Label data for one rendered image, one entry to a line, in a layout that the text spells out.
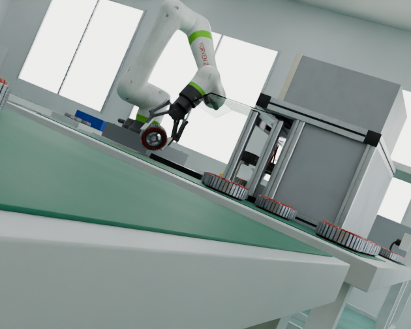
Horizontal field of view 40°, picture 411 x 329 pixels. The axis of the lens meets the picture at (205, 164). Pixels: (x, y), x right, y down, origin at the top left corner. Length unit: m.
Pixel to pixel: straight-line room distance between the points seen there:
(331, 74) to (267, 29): 5.64
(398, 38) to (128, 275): 7.14
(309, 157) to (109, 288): 1.73
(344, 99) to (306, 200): 0.39
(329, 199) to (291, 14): 5.93
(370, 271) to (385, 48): 6.29
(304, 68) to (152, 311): 1.90
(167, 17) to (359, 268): 1.83
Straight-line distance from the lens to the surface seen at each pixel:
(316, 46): 7.42
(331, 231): 1.28
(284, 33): 7.59
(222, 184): 1.39
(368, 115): 2.01
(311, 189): 1.89
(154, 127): 2.28
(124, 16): 8.70
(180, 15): 2.66
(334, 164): 1.89
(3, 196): 0.18
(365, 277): 1.07
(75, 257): 0.17
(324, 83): 2.07
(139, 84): 2.67
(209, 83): 2.37
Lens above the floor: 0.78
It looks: 1 degrees up
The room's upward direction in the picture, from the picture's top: 23 degrees clockwise
